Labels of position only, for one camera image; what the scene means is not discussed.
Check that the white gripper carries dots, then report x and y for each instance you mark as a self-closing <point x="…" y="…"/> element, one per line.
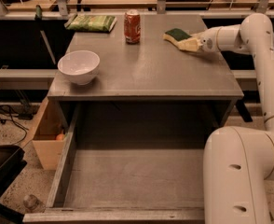
<point x="208" y="40"/>

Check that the green and yellow sponge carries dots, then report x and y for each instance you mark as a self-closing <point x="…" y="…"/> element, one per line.
<point x="175" y="36"/>

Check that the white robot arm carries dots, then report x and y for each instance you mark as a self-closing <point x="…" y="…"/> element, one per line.
<point x="237" y="161"/>

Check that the grey cabinet with top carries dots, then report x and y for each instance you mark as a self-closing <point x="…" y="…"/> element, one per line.
<point x="153" y="69"/>

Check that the open grey top drawer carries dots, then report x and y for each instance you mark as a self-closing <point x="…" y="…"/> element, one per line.
<point x="131" y="163"/>

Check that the orange soda can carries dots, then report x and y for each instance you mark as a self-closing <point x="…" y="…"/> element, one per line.
<point x="132" y="28"/>

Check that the white bowl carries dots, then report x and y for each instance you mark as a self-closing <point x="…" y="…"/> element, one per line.
<point x="79" y="67"/>

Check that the green chip bag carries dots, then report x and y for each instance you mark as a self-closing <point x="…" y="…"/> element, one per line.
<point x="91" y="23"/>

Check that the small orange ball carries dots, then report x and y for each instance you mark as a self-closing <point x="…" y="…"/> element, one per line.
<point x="60" y="137"/>

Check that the wooden box on floor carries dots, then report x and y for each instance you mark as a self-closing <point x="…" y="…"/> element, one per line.
<point x="47" y="125"/>

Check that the clear glass jar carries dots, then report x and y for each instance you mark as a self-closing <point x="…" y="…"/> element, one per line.
<point x="32" y="204"/>

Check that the green handled tool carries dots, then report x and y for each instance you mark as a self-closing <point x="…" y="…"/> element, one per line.
<point x="38" y="18"/>

